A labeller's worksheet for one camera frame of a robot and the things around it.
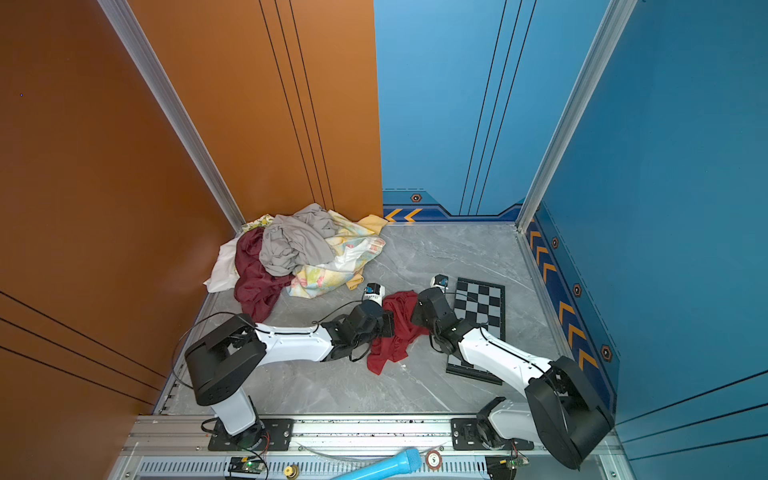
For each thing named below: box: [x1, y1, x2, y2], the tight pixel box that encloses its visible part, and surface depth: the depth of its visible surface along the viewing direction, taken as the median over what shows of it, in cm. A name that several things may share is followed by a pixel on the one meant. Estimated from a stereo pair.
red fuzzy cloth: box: [366, 290, 429, 376], surface depth 85 cm
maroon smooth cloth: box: [234, 227, 295, 323], surface depth 98 cm
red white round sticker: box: [426, 450, 442, 471], surface depth 72 cm
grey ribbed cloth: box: [259, 203, 338, 277], surface depth 104 cm
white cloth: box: [203, 231, 243, 293], surface depth 107 cm
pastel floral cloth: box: [242, 210, 386, 298], surface depth 105 cm
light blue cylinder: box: [336, 448, 422, 480], surface depth 68 cm
